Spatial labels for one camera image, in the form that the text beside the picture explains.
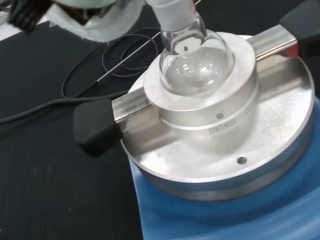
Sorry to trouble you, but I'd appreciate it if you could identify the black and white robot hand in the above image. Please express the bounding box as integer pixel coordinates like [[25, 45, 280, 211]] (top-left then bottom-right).
[[7, 0, 149, 42]]

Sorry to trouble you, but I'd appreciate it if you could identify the heater with blue base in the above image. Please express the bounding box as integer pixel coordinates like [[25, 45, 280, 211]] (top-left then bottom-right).
[[119, 54, 320, 240]]

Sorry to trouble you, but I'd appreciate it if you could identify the thin steel temperature probe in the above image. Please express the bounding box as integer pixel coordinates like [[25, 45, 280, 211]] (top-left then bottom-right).
[[89, 0, 201, 87]]

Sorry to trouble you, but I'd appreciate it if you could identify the clear round-bottom glass flask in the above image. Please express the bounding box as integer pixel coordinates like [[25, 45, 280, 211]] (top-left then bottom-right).
[[147, 0, 236, 97]]

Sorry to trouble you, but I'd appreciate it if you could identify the black bench cloth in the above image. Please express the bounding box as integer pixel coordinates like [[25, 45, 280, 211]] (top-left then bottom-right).
[[0, 0, 320, 240]]

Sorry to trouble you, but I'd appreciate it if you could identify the thin black cable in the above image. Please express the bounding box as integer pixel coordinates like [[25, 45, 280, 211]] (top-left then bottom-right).
[[0, 27, 162, 125]]

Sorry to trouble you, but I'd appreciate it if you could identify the aluminium heating block with handles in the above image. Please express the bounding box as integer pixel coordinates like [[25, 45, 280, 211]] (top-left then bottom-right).
[[72, 4, 320, 157]]

